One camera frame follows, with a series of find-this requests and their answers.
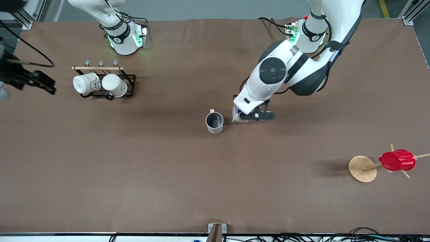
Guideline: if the red plastic cup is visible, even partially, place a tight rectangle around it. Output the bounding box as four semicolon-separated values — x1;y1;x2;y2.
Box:
378;149;417;172

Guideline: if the black right arm base cable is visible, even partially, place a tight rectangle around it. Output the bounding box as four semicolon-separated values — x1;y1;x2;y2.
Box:
100;0;149;34

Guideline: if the aluminium frame profile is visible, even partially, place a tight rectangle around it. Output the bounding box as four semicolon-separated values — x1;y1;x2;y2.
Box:
10;0;46;30
398;0;430;27

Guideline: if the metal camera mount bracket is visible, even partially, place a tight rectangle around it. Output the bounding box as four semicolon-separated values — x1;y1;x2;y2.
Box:
208;223;227;242

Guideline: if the wooden mug tree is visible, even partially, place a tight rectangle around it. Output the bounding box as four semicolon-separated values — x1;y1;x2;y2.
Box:
348;144;430;184

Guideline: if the blue white milk carton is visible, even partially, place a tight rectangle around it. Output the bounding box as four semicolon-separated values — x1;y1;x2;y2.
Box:
231;106;250;124

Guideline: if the white mug with grey print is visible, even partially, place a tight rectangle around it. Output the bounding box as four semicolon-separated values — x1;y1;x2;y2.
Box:
73;73;101;95

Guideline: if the black left arm base cable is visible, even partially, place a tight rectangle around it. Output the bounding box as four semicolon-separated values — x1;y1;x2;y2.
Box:
258;16;290;36

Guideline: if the brown table cover sheet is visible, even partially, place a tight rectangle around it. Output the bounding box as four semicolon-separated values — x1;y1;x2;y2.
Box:
0;17;430;234

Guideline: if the black arm base cable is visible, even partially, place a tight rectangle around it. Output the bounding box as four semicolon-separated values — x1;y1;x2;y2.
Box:
100;0;149;34
258;16;290;36

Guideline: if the plain white mug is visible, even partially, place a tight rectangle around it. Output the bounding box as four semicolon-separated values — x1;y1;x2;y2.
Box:
101;73;128;98

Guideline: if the black cable bundle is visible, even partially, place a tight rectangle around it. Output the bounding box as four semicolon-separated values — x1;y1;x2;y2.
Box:
269;227;430;242

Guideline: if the black wire mug rack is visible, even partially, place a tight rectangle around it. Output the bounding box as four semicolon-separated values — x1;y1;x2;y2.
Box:
71;59;136;101

